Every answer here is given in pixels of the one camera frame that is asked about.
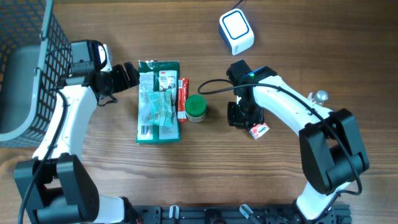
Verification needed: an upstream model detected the red patterned small carton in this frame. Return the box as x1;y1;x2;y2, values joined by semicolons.
249;123;270;139

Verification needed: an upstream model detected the green lidded jar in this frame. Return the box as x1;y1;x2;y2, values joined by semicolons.
185;95;207;123

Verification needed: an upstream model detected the red stick packet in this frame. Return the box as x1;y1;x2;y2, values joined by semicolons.
177;78;189;122

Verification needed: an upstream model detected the yellow dish soap bottle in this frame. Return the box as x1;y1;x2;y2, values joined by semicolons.
307;90;328;106

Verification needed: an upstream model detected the teal wipes packet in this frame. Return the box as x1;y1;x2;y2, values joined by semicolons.
148;90;173;126

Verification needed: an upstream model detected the green sponge package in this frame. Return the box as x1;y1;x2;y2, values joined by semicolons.
136;61;180;144

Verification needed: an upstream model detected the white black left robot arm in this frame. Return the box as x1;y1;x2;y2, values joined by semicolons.
14;40;141;223

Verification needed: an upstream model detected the white barcode scanner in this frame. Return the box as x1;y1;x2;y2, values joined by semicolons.
218;9;254;55

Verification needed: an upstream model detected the dark grey mesh basket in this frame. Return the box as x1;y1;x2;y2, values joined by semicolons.
1;0;72;147

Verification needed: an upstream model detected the black left camera cable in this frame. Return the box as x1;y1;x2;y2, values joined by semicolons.
17;46;74;224

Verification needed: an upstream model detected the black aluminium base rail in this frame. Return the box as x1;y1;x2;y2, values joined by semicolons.
124;203;353;224

